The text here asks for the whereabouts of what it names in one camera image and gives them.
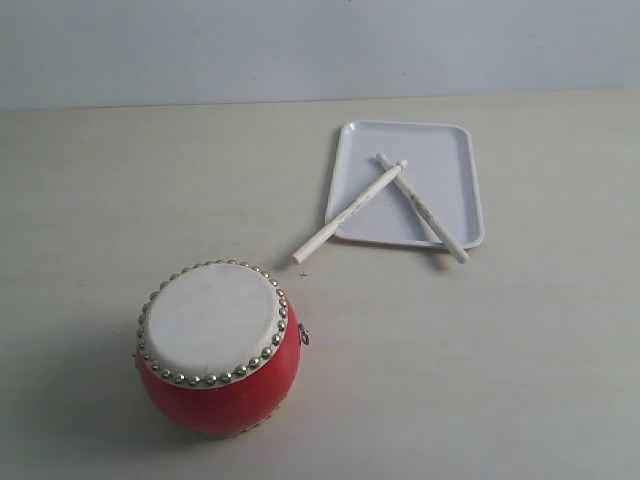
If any white plastic tray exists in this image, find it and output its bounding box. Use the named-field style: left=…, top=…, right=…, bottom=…
left=324, top=120, right=485, bottom=250

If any small red drum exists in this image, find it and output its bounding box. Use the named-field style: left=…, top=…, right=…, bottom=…
left=135, top=259, right=310, bottom=437

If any white wooden drumstick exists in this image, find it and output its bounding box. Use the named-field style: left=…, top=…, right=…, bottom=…
left=393, top=174, right=469, bottom=264
left=291, top=159, right=408, bottom=265

